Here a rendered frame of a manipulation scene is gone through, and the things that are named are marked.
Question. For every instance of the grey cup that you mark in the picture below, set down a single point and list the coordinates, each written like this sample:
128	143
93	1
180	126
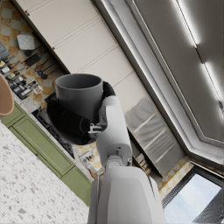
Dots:
78	96

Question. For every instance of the black hanging spatula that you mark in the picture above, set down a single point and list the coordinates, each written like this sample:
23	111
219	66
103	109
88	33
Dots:
32	59

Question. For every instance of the grey range hood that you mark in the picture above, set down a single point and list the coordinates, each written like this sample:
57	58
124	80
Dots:
154	137

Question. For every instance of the tan cup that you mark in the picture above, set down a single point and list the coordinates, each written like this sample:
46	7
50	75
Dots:
5	97

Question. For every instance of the window with dark frame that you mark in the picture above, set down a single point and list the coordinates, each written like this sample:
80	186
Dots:
192	201

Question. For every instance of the ceiling light strip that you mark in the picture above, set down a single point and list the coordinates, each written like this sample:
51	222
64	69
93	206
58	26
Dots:
189	29

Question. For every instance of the green lower cabinets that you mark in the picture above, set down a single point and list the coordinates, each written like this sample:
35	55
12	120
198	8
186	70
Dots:
40	145

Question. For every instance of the cream upper wall cabinets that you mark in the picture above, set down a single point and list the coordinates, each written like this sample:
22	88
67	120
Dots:
87	40

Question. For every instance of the black cooktop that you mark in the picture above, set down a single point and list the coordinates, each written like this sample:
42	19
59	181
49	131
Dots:
65	145

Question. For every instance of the black hanging ladles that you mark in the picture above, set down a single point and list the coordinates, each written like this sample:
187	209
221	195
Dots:
43	71

